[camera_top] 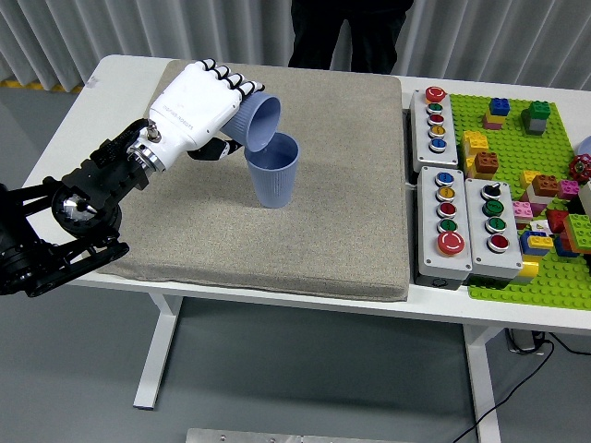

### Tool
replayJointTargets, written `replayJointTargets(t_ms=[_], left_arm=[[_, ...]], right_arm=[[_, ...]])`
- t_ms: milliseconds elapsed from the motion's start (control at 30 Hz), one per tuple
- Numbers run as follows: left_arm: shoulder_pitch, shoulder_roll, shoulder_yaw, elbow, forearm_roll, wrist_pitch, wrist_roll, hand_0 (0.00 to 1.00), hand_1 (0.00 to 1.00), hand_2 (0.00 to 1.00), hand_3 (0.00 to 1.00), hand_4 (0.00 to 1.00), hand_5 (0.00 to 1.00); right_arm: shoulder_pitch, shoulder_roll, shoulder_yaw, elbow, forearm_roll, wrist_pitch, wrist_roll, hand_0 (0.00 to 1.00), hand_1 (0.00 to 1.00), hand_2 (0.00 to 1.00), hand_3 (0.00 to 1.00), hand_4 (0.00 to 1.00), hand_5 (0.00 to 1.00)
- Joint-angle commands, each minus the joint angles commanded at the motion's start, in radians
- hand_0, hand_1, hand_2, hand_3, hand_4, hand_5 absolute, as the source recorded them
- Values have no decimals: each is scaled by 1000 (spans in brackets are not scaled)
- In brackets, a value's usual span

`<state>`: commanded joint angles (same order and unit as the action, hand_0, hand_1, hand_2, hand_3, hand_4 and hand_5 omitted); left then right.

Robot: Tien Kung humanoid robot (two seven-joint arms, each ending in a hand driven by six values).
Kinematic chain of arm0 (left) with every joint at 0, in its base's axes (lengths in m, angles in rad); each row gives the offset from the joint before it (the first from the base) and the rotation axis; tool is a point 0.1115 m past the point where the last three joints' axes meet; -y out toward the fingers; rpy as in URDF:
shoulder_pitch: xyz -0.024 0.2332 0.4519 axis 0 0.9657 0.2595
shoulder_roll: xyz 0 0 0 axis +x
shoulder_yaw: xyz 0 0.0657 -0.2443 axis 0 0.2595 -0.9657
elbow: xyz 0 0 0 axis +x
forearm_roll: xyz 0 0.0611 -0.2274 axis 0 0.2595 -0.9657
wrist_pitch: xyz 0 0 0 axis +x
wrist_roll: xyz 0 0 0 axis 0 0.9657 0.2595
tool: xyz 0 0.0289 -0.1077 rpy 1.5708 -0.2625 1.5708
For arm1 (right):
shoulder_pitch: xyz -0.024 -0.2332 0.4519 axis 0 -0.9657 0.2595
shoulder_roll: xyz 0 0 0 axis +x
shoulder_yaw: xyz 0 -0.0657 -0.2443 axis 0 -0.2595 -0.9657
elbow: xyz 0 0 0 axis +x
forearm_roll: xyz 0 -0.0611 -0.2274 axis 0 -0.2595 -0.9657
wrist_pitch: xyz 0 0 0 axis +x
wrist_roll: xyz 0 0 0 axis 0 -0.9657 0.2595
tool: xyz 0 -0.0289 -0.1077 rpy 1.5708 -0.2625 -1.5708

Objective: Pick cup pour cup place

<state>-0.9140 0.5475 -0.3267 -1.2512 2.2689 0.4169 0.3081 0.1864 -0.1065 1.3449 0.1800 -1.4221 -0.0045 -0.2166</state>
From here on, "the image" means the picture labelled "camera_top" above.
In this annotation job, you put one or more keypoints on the pale blue bowl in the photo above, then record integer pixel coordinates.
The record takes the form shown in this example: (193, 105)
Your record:
(585, 147)

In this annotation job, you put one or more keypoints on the white curtain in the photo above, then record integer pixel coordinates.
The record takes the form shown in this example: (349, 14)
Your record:
(138, 27)

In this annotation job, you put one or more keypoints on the white printed toy brick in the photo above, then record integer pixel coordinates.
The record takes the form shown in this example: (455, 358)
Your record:
(539, 226)

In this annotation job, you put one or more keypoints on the brown toy brick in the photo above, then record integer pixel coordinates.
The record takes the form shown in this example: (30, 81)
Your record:
(486, 164)
(545, 185)

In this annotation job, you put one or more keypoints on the large green toy brick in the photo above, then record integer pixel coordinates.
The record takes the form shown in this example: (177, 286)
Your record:
(579, 231)

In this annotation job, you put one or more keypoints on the person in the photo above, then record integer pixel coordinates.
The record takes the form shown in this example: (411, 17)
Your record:
(323, 37)

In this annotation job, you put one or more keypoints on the yellow toy brick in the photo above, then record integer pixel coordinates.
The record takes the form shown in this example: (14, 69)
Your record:
(528, 179)
(475, 140)
(540, 241)
(493, 119)
(470, 167)

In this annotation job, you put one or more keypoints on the red valve handwheel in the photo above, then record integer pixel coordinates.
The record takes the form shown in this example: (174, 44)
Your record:
(581, 168)

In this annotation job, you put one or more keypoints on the grey five-button control box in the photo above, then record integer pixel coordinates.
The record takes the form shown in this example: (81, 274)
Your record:
(420, 134)
(427, 221)

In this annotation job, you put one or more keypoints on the yellow round toy block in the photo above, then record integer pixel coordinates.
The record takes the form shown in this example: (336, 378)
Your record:
(530, 267)

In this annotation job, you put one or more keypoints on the blue toy brick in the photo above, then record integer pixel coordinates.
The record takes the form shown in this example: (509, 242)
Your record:
(499, 107)
(526, 247)
(563, 249)

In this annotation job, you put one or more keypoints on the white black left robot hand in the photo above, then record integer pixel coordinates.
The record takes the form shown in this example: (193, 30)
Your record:
(194, 106)

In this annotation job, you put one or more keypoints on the blue ribbed plastic cup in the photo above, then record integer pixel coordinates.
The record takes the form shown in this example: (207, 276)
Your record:
(263, 122)
(274, 180)

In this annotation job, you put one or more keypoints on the magenta toy brick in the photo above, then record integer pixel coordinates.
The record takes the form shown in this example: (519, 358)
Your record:
(568, 189)

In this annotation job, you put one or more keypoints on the grey selector switch control box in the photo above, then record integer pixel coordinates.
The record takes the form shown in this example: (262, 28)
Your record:
(475, 231)

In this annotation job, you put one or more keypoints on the white table leg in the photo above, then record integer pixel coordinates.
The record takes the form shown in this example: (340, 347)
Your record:
(154, 360)
(485, 383)

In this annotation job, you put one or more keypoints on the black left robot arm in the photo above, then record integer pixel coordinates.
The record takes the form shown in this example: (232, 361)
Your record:
(101, 180)

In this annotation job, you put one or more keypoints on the pink toy brick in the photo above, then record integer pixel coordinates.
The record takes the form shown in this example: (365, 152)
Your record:
(522, 210)
(490, 125)

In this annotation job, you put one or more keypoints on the red toy brick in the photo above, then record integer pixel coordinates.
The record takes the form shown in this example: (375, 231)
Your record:
(556, 221)

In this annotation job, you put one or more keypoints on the white box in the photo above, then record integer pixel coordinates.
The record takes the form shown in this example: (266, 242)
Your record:
(585, 198)

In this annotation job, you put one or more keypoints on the grey-brown foam mat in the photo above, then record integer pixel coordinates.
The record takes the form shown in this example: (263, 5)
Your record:
(300, 231)

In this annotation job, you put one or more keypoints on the grey toy brick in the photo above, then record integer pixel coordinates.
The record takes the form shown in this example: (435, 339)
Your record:
(535, 127)

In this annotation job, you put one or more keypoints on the green studded baseplate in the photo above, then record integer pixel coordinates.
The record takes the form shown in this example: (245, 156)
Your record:
(508, 152)

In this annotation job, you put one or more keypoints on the grey power adapter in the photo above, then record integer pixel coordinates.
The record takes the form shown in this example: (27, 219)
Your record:
(524, 341)

